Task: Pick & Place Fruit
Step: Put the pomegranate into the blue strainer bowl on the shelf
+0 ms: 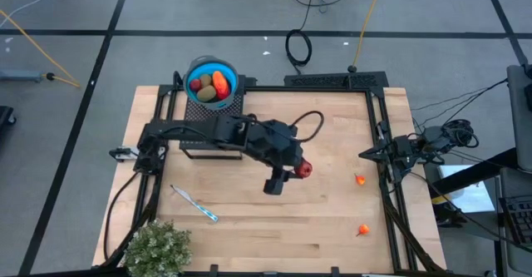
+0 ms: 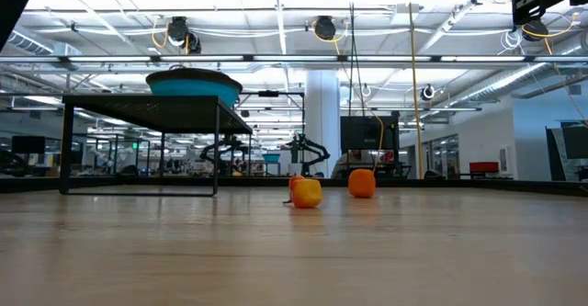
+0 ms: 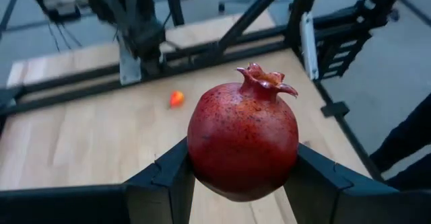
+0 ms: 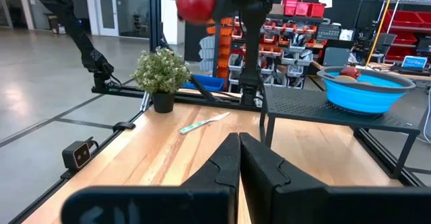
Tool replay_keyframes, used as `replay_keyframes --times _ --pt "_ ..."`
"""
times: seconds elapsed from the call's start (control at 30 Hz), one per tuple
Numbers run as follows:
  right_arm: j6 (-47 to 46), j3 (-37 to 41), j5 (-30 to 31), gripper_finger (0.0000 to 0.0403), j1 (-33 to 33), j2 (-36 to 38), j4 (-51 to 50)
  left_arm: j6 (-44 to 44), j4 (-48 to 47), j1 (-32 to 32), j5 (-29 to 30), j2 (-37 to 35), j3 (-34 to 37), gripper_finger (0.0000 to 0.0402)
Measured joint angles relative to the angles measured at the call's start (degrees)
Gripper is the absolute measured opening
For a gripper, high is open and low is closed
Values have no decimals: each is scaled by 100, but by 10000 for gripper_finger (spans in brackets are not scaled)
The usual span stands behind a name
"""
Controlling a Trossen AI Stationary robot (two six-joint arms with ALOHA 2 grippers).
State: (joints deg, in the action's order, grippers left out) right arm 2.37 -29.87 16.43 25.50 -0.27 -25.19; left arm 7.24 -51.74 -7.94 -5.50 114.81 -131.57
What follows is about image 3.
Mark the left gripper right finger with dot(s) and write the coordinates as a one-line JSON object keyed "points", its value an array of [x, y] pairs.
{"points": [[330, 193]]}

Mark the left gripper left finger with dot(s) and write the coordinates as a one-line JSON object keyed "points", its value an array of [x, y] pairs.
{"points": [[158, 193]]}

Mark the red pomegranate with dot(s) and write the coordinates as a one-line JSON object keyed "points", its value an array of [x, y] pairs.
{"points": [[242, 143]]}

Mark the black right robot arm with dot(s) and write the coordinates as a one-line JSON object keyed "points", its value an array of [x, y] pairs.
{"points": [[141, 35]]}

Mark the small orange-red fruit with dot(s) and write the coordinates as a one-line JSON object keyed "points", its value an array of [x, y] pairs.
{"points": [[177, 99]]}

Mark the black table edge clamp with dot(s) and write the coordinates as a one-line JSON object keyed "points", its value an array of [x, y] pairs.
{"points": [[335, 109]]}

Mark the silver metal frame bracket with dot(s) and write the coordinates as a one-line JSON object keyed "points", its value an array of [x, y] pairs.
{"points": [[308, 45], [129, 69]]}

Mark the black slotted base bracket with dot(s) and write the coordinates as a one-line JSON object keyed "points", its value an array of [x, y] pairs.
{"points": [[323, 37]]}

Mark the black aluminium table frame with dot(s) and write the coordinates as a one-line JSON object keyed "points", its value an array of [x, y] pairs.
{"points": [[252, 15]]}

